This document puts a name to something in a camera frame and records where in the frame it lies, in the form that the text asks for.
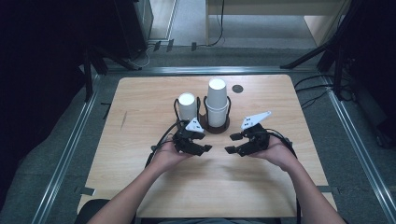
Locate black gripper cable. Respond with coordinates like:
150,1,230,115
263,128,303,224
144,120,188,169

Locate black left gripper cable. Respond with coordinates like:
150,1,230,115
144,120,188,169

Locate tall stack of white paper cups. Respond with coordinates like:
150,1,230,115
205,77,230,128

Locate person's right hand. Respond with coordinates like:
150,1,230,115
248,135,300,173

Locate black floor cables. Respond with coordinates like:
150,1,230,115
293,73,357,110

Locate black hanging cable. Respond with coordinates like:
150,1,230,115
206,0,226,49

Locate short stack of white paper cups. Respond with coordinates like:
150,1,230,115
177,91,199,122

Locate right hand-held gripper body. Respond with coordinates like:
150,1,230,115
240,110,273,157

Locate black metal stand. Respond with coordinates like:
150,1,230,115
81,46,144,104

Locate black tripod stand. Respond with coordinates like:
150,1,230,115
279,0,356,101

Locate light wooden desk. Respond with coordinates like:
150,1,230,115
205,0,353,49

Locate white floor cable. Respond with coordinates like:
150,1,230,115
135,42,157,69

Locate dark wooden cup holder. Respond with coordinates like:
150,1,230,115
173,94,233,135

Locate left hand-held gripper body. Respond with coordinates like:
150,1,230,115
172,117,206,156

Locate dark cabinet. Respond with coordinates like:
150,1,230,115
112,0,155,61

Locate aluminium floor rail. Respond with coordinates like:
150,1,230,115
30,74,101,224
320,74,396,224

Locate person's left hand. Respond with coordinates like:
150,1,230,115
150,140,194,174

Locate black chair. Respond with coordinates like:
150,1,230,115
74,198,110,224

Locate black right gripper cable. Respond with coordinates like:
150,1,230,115
263,128,303,224

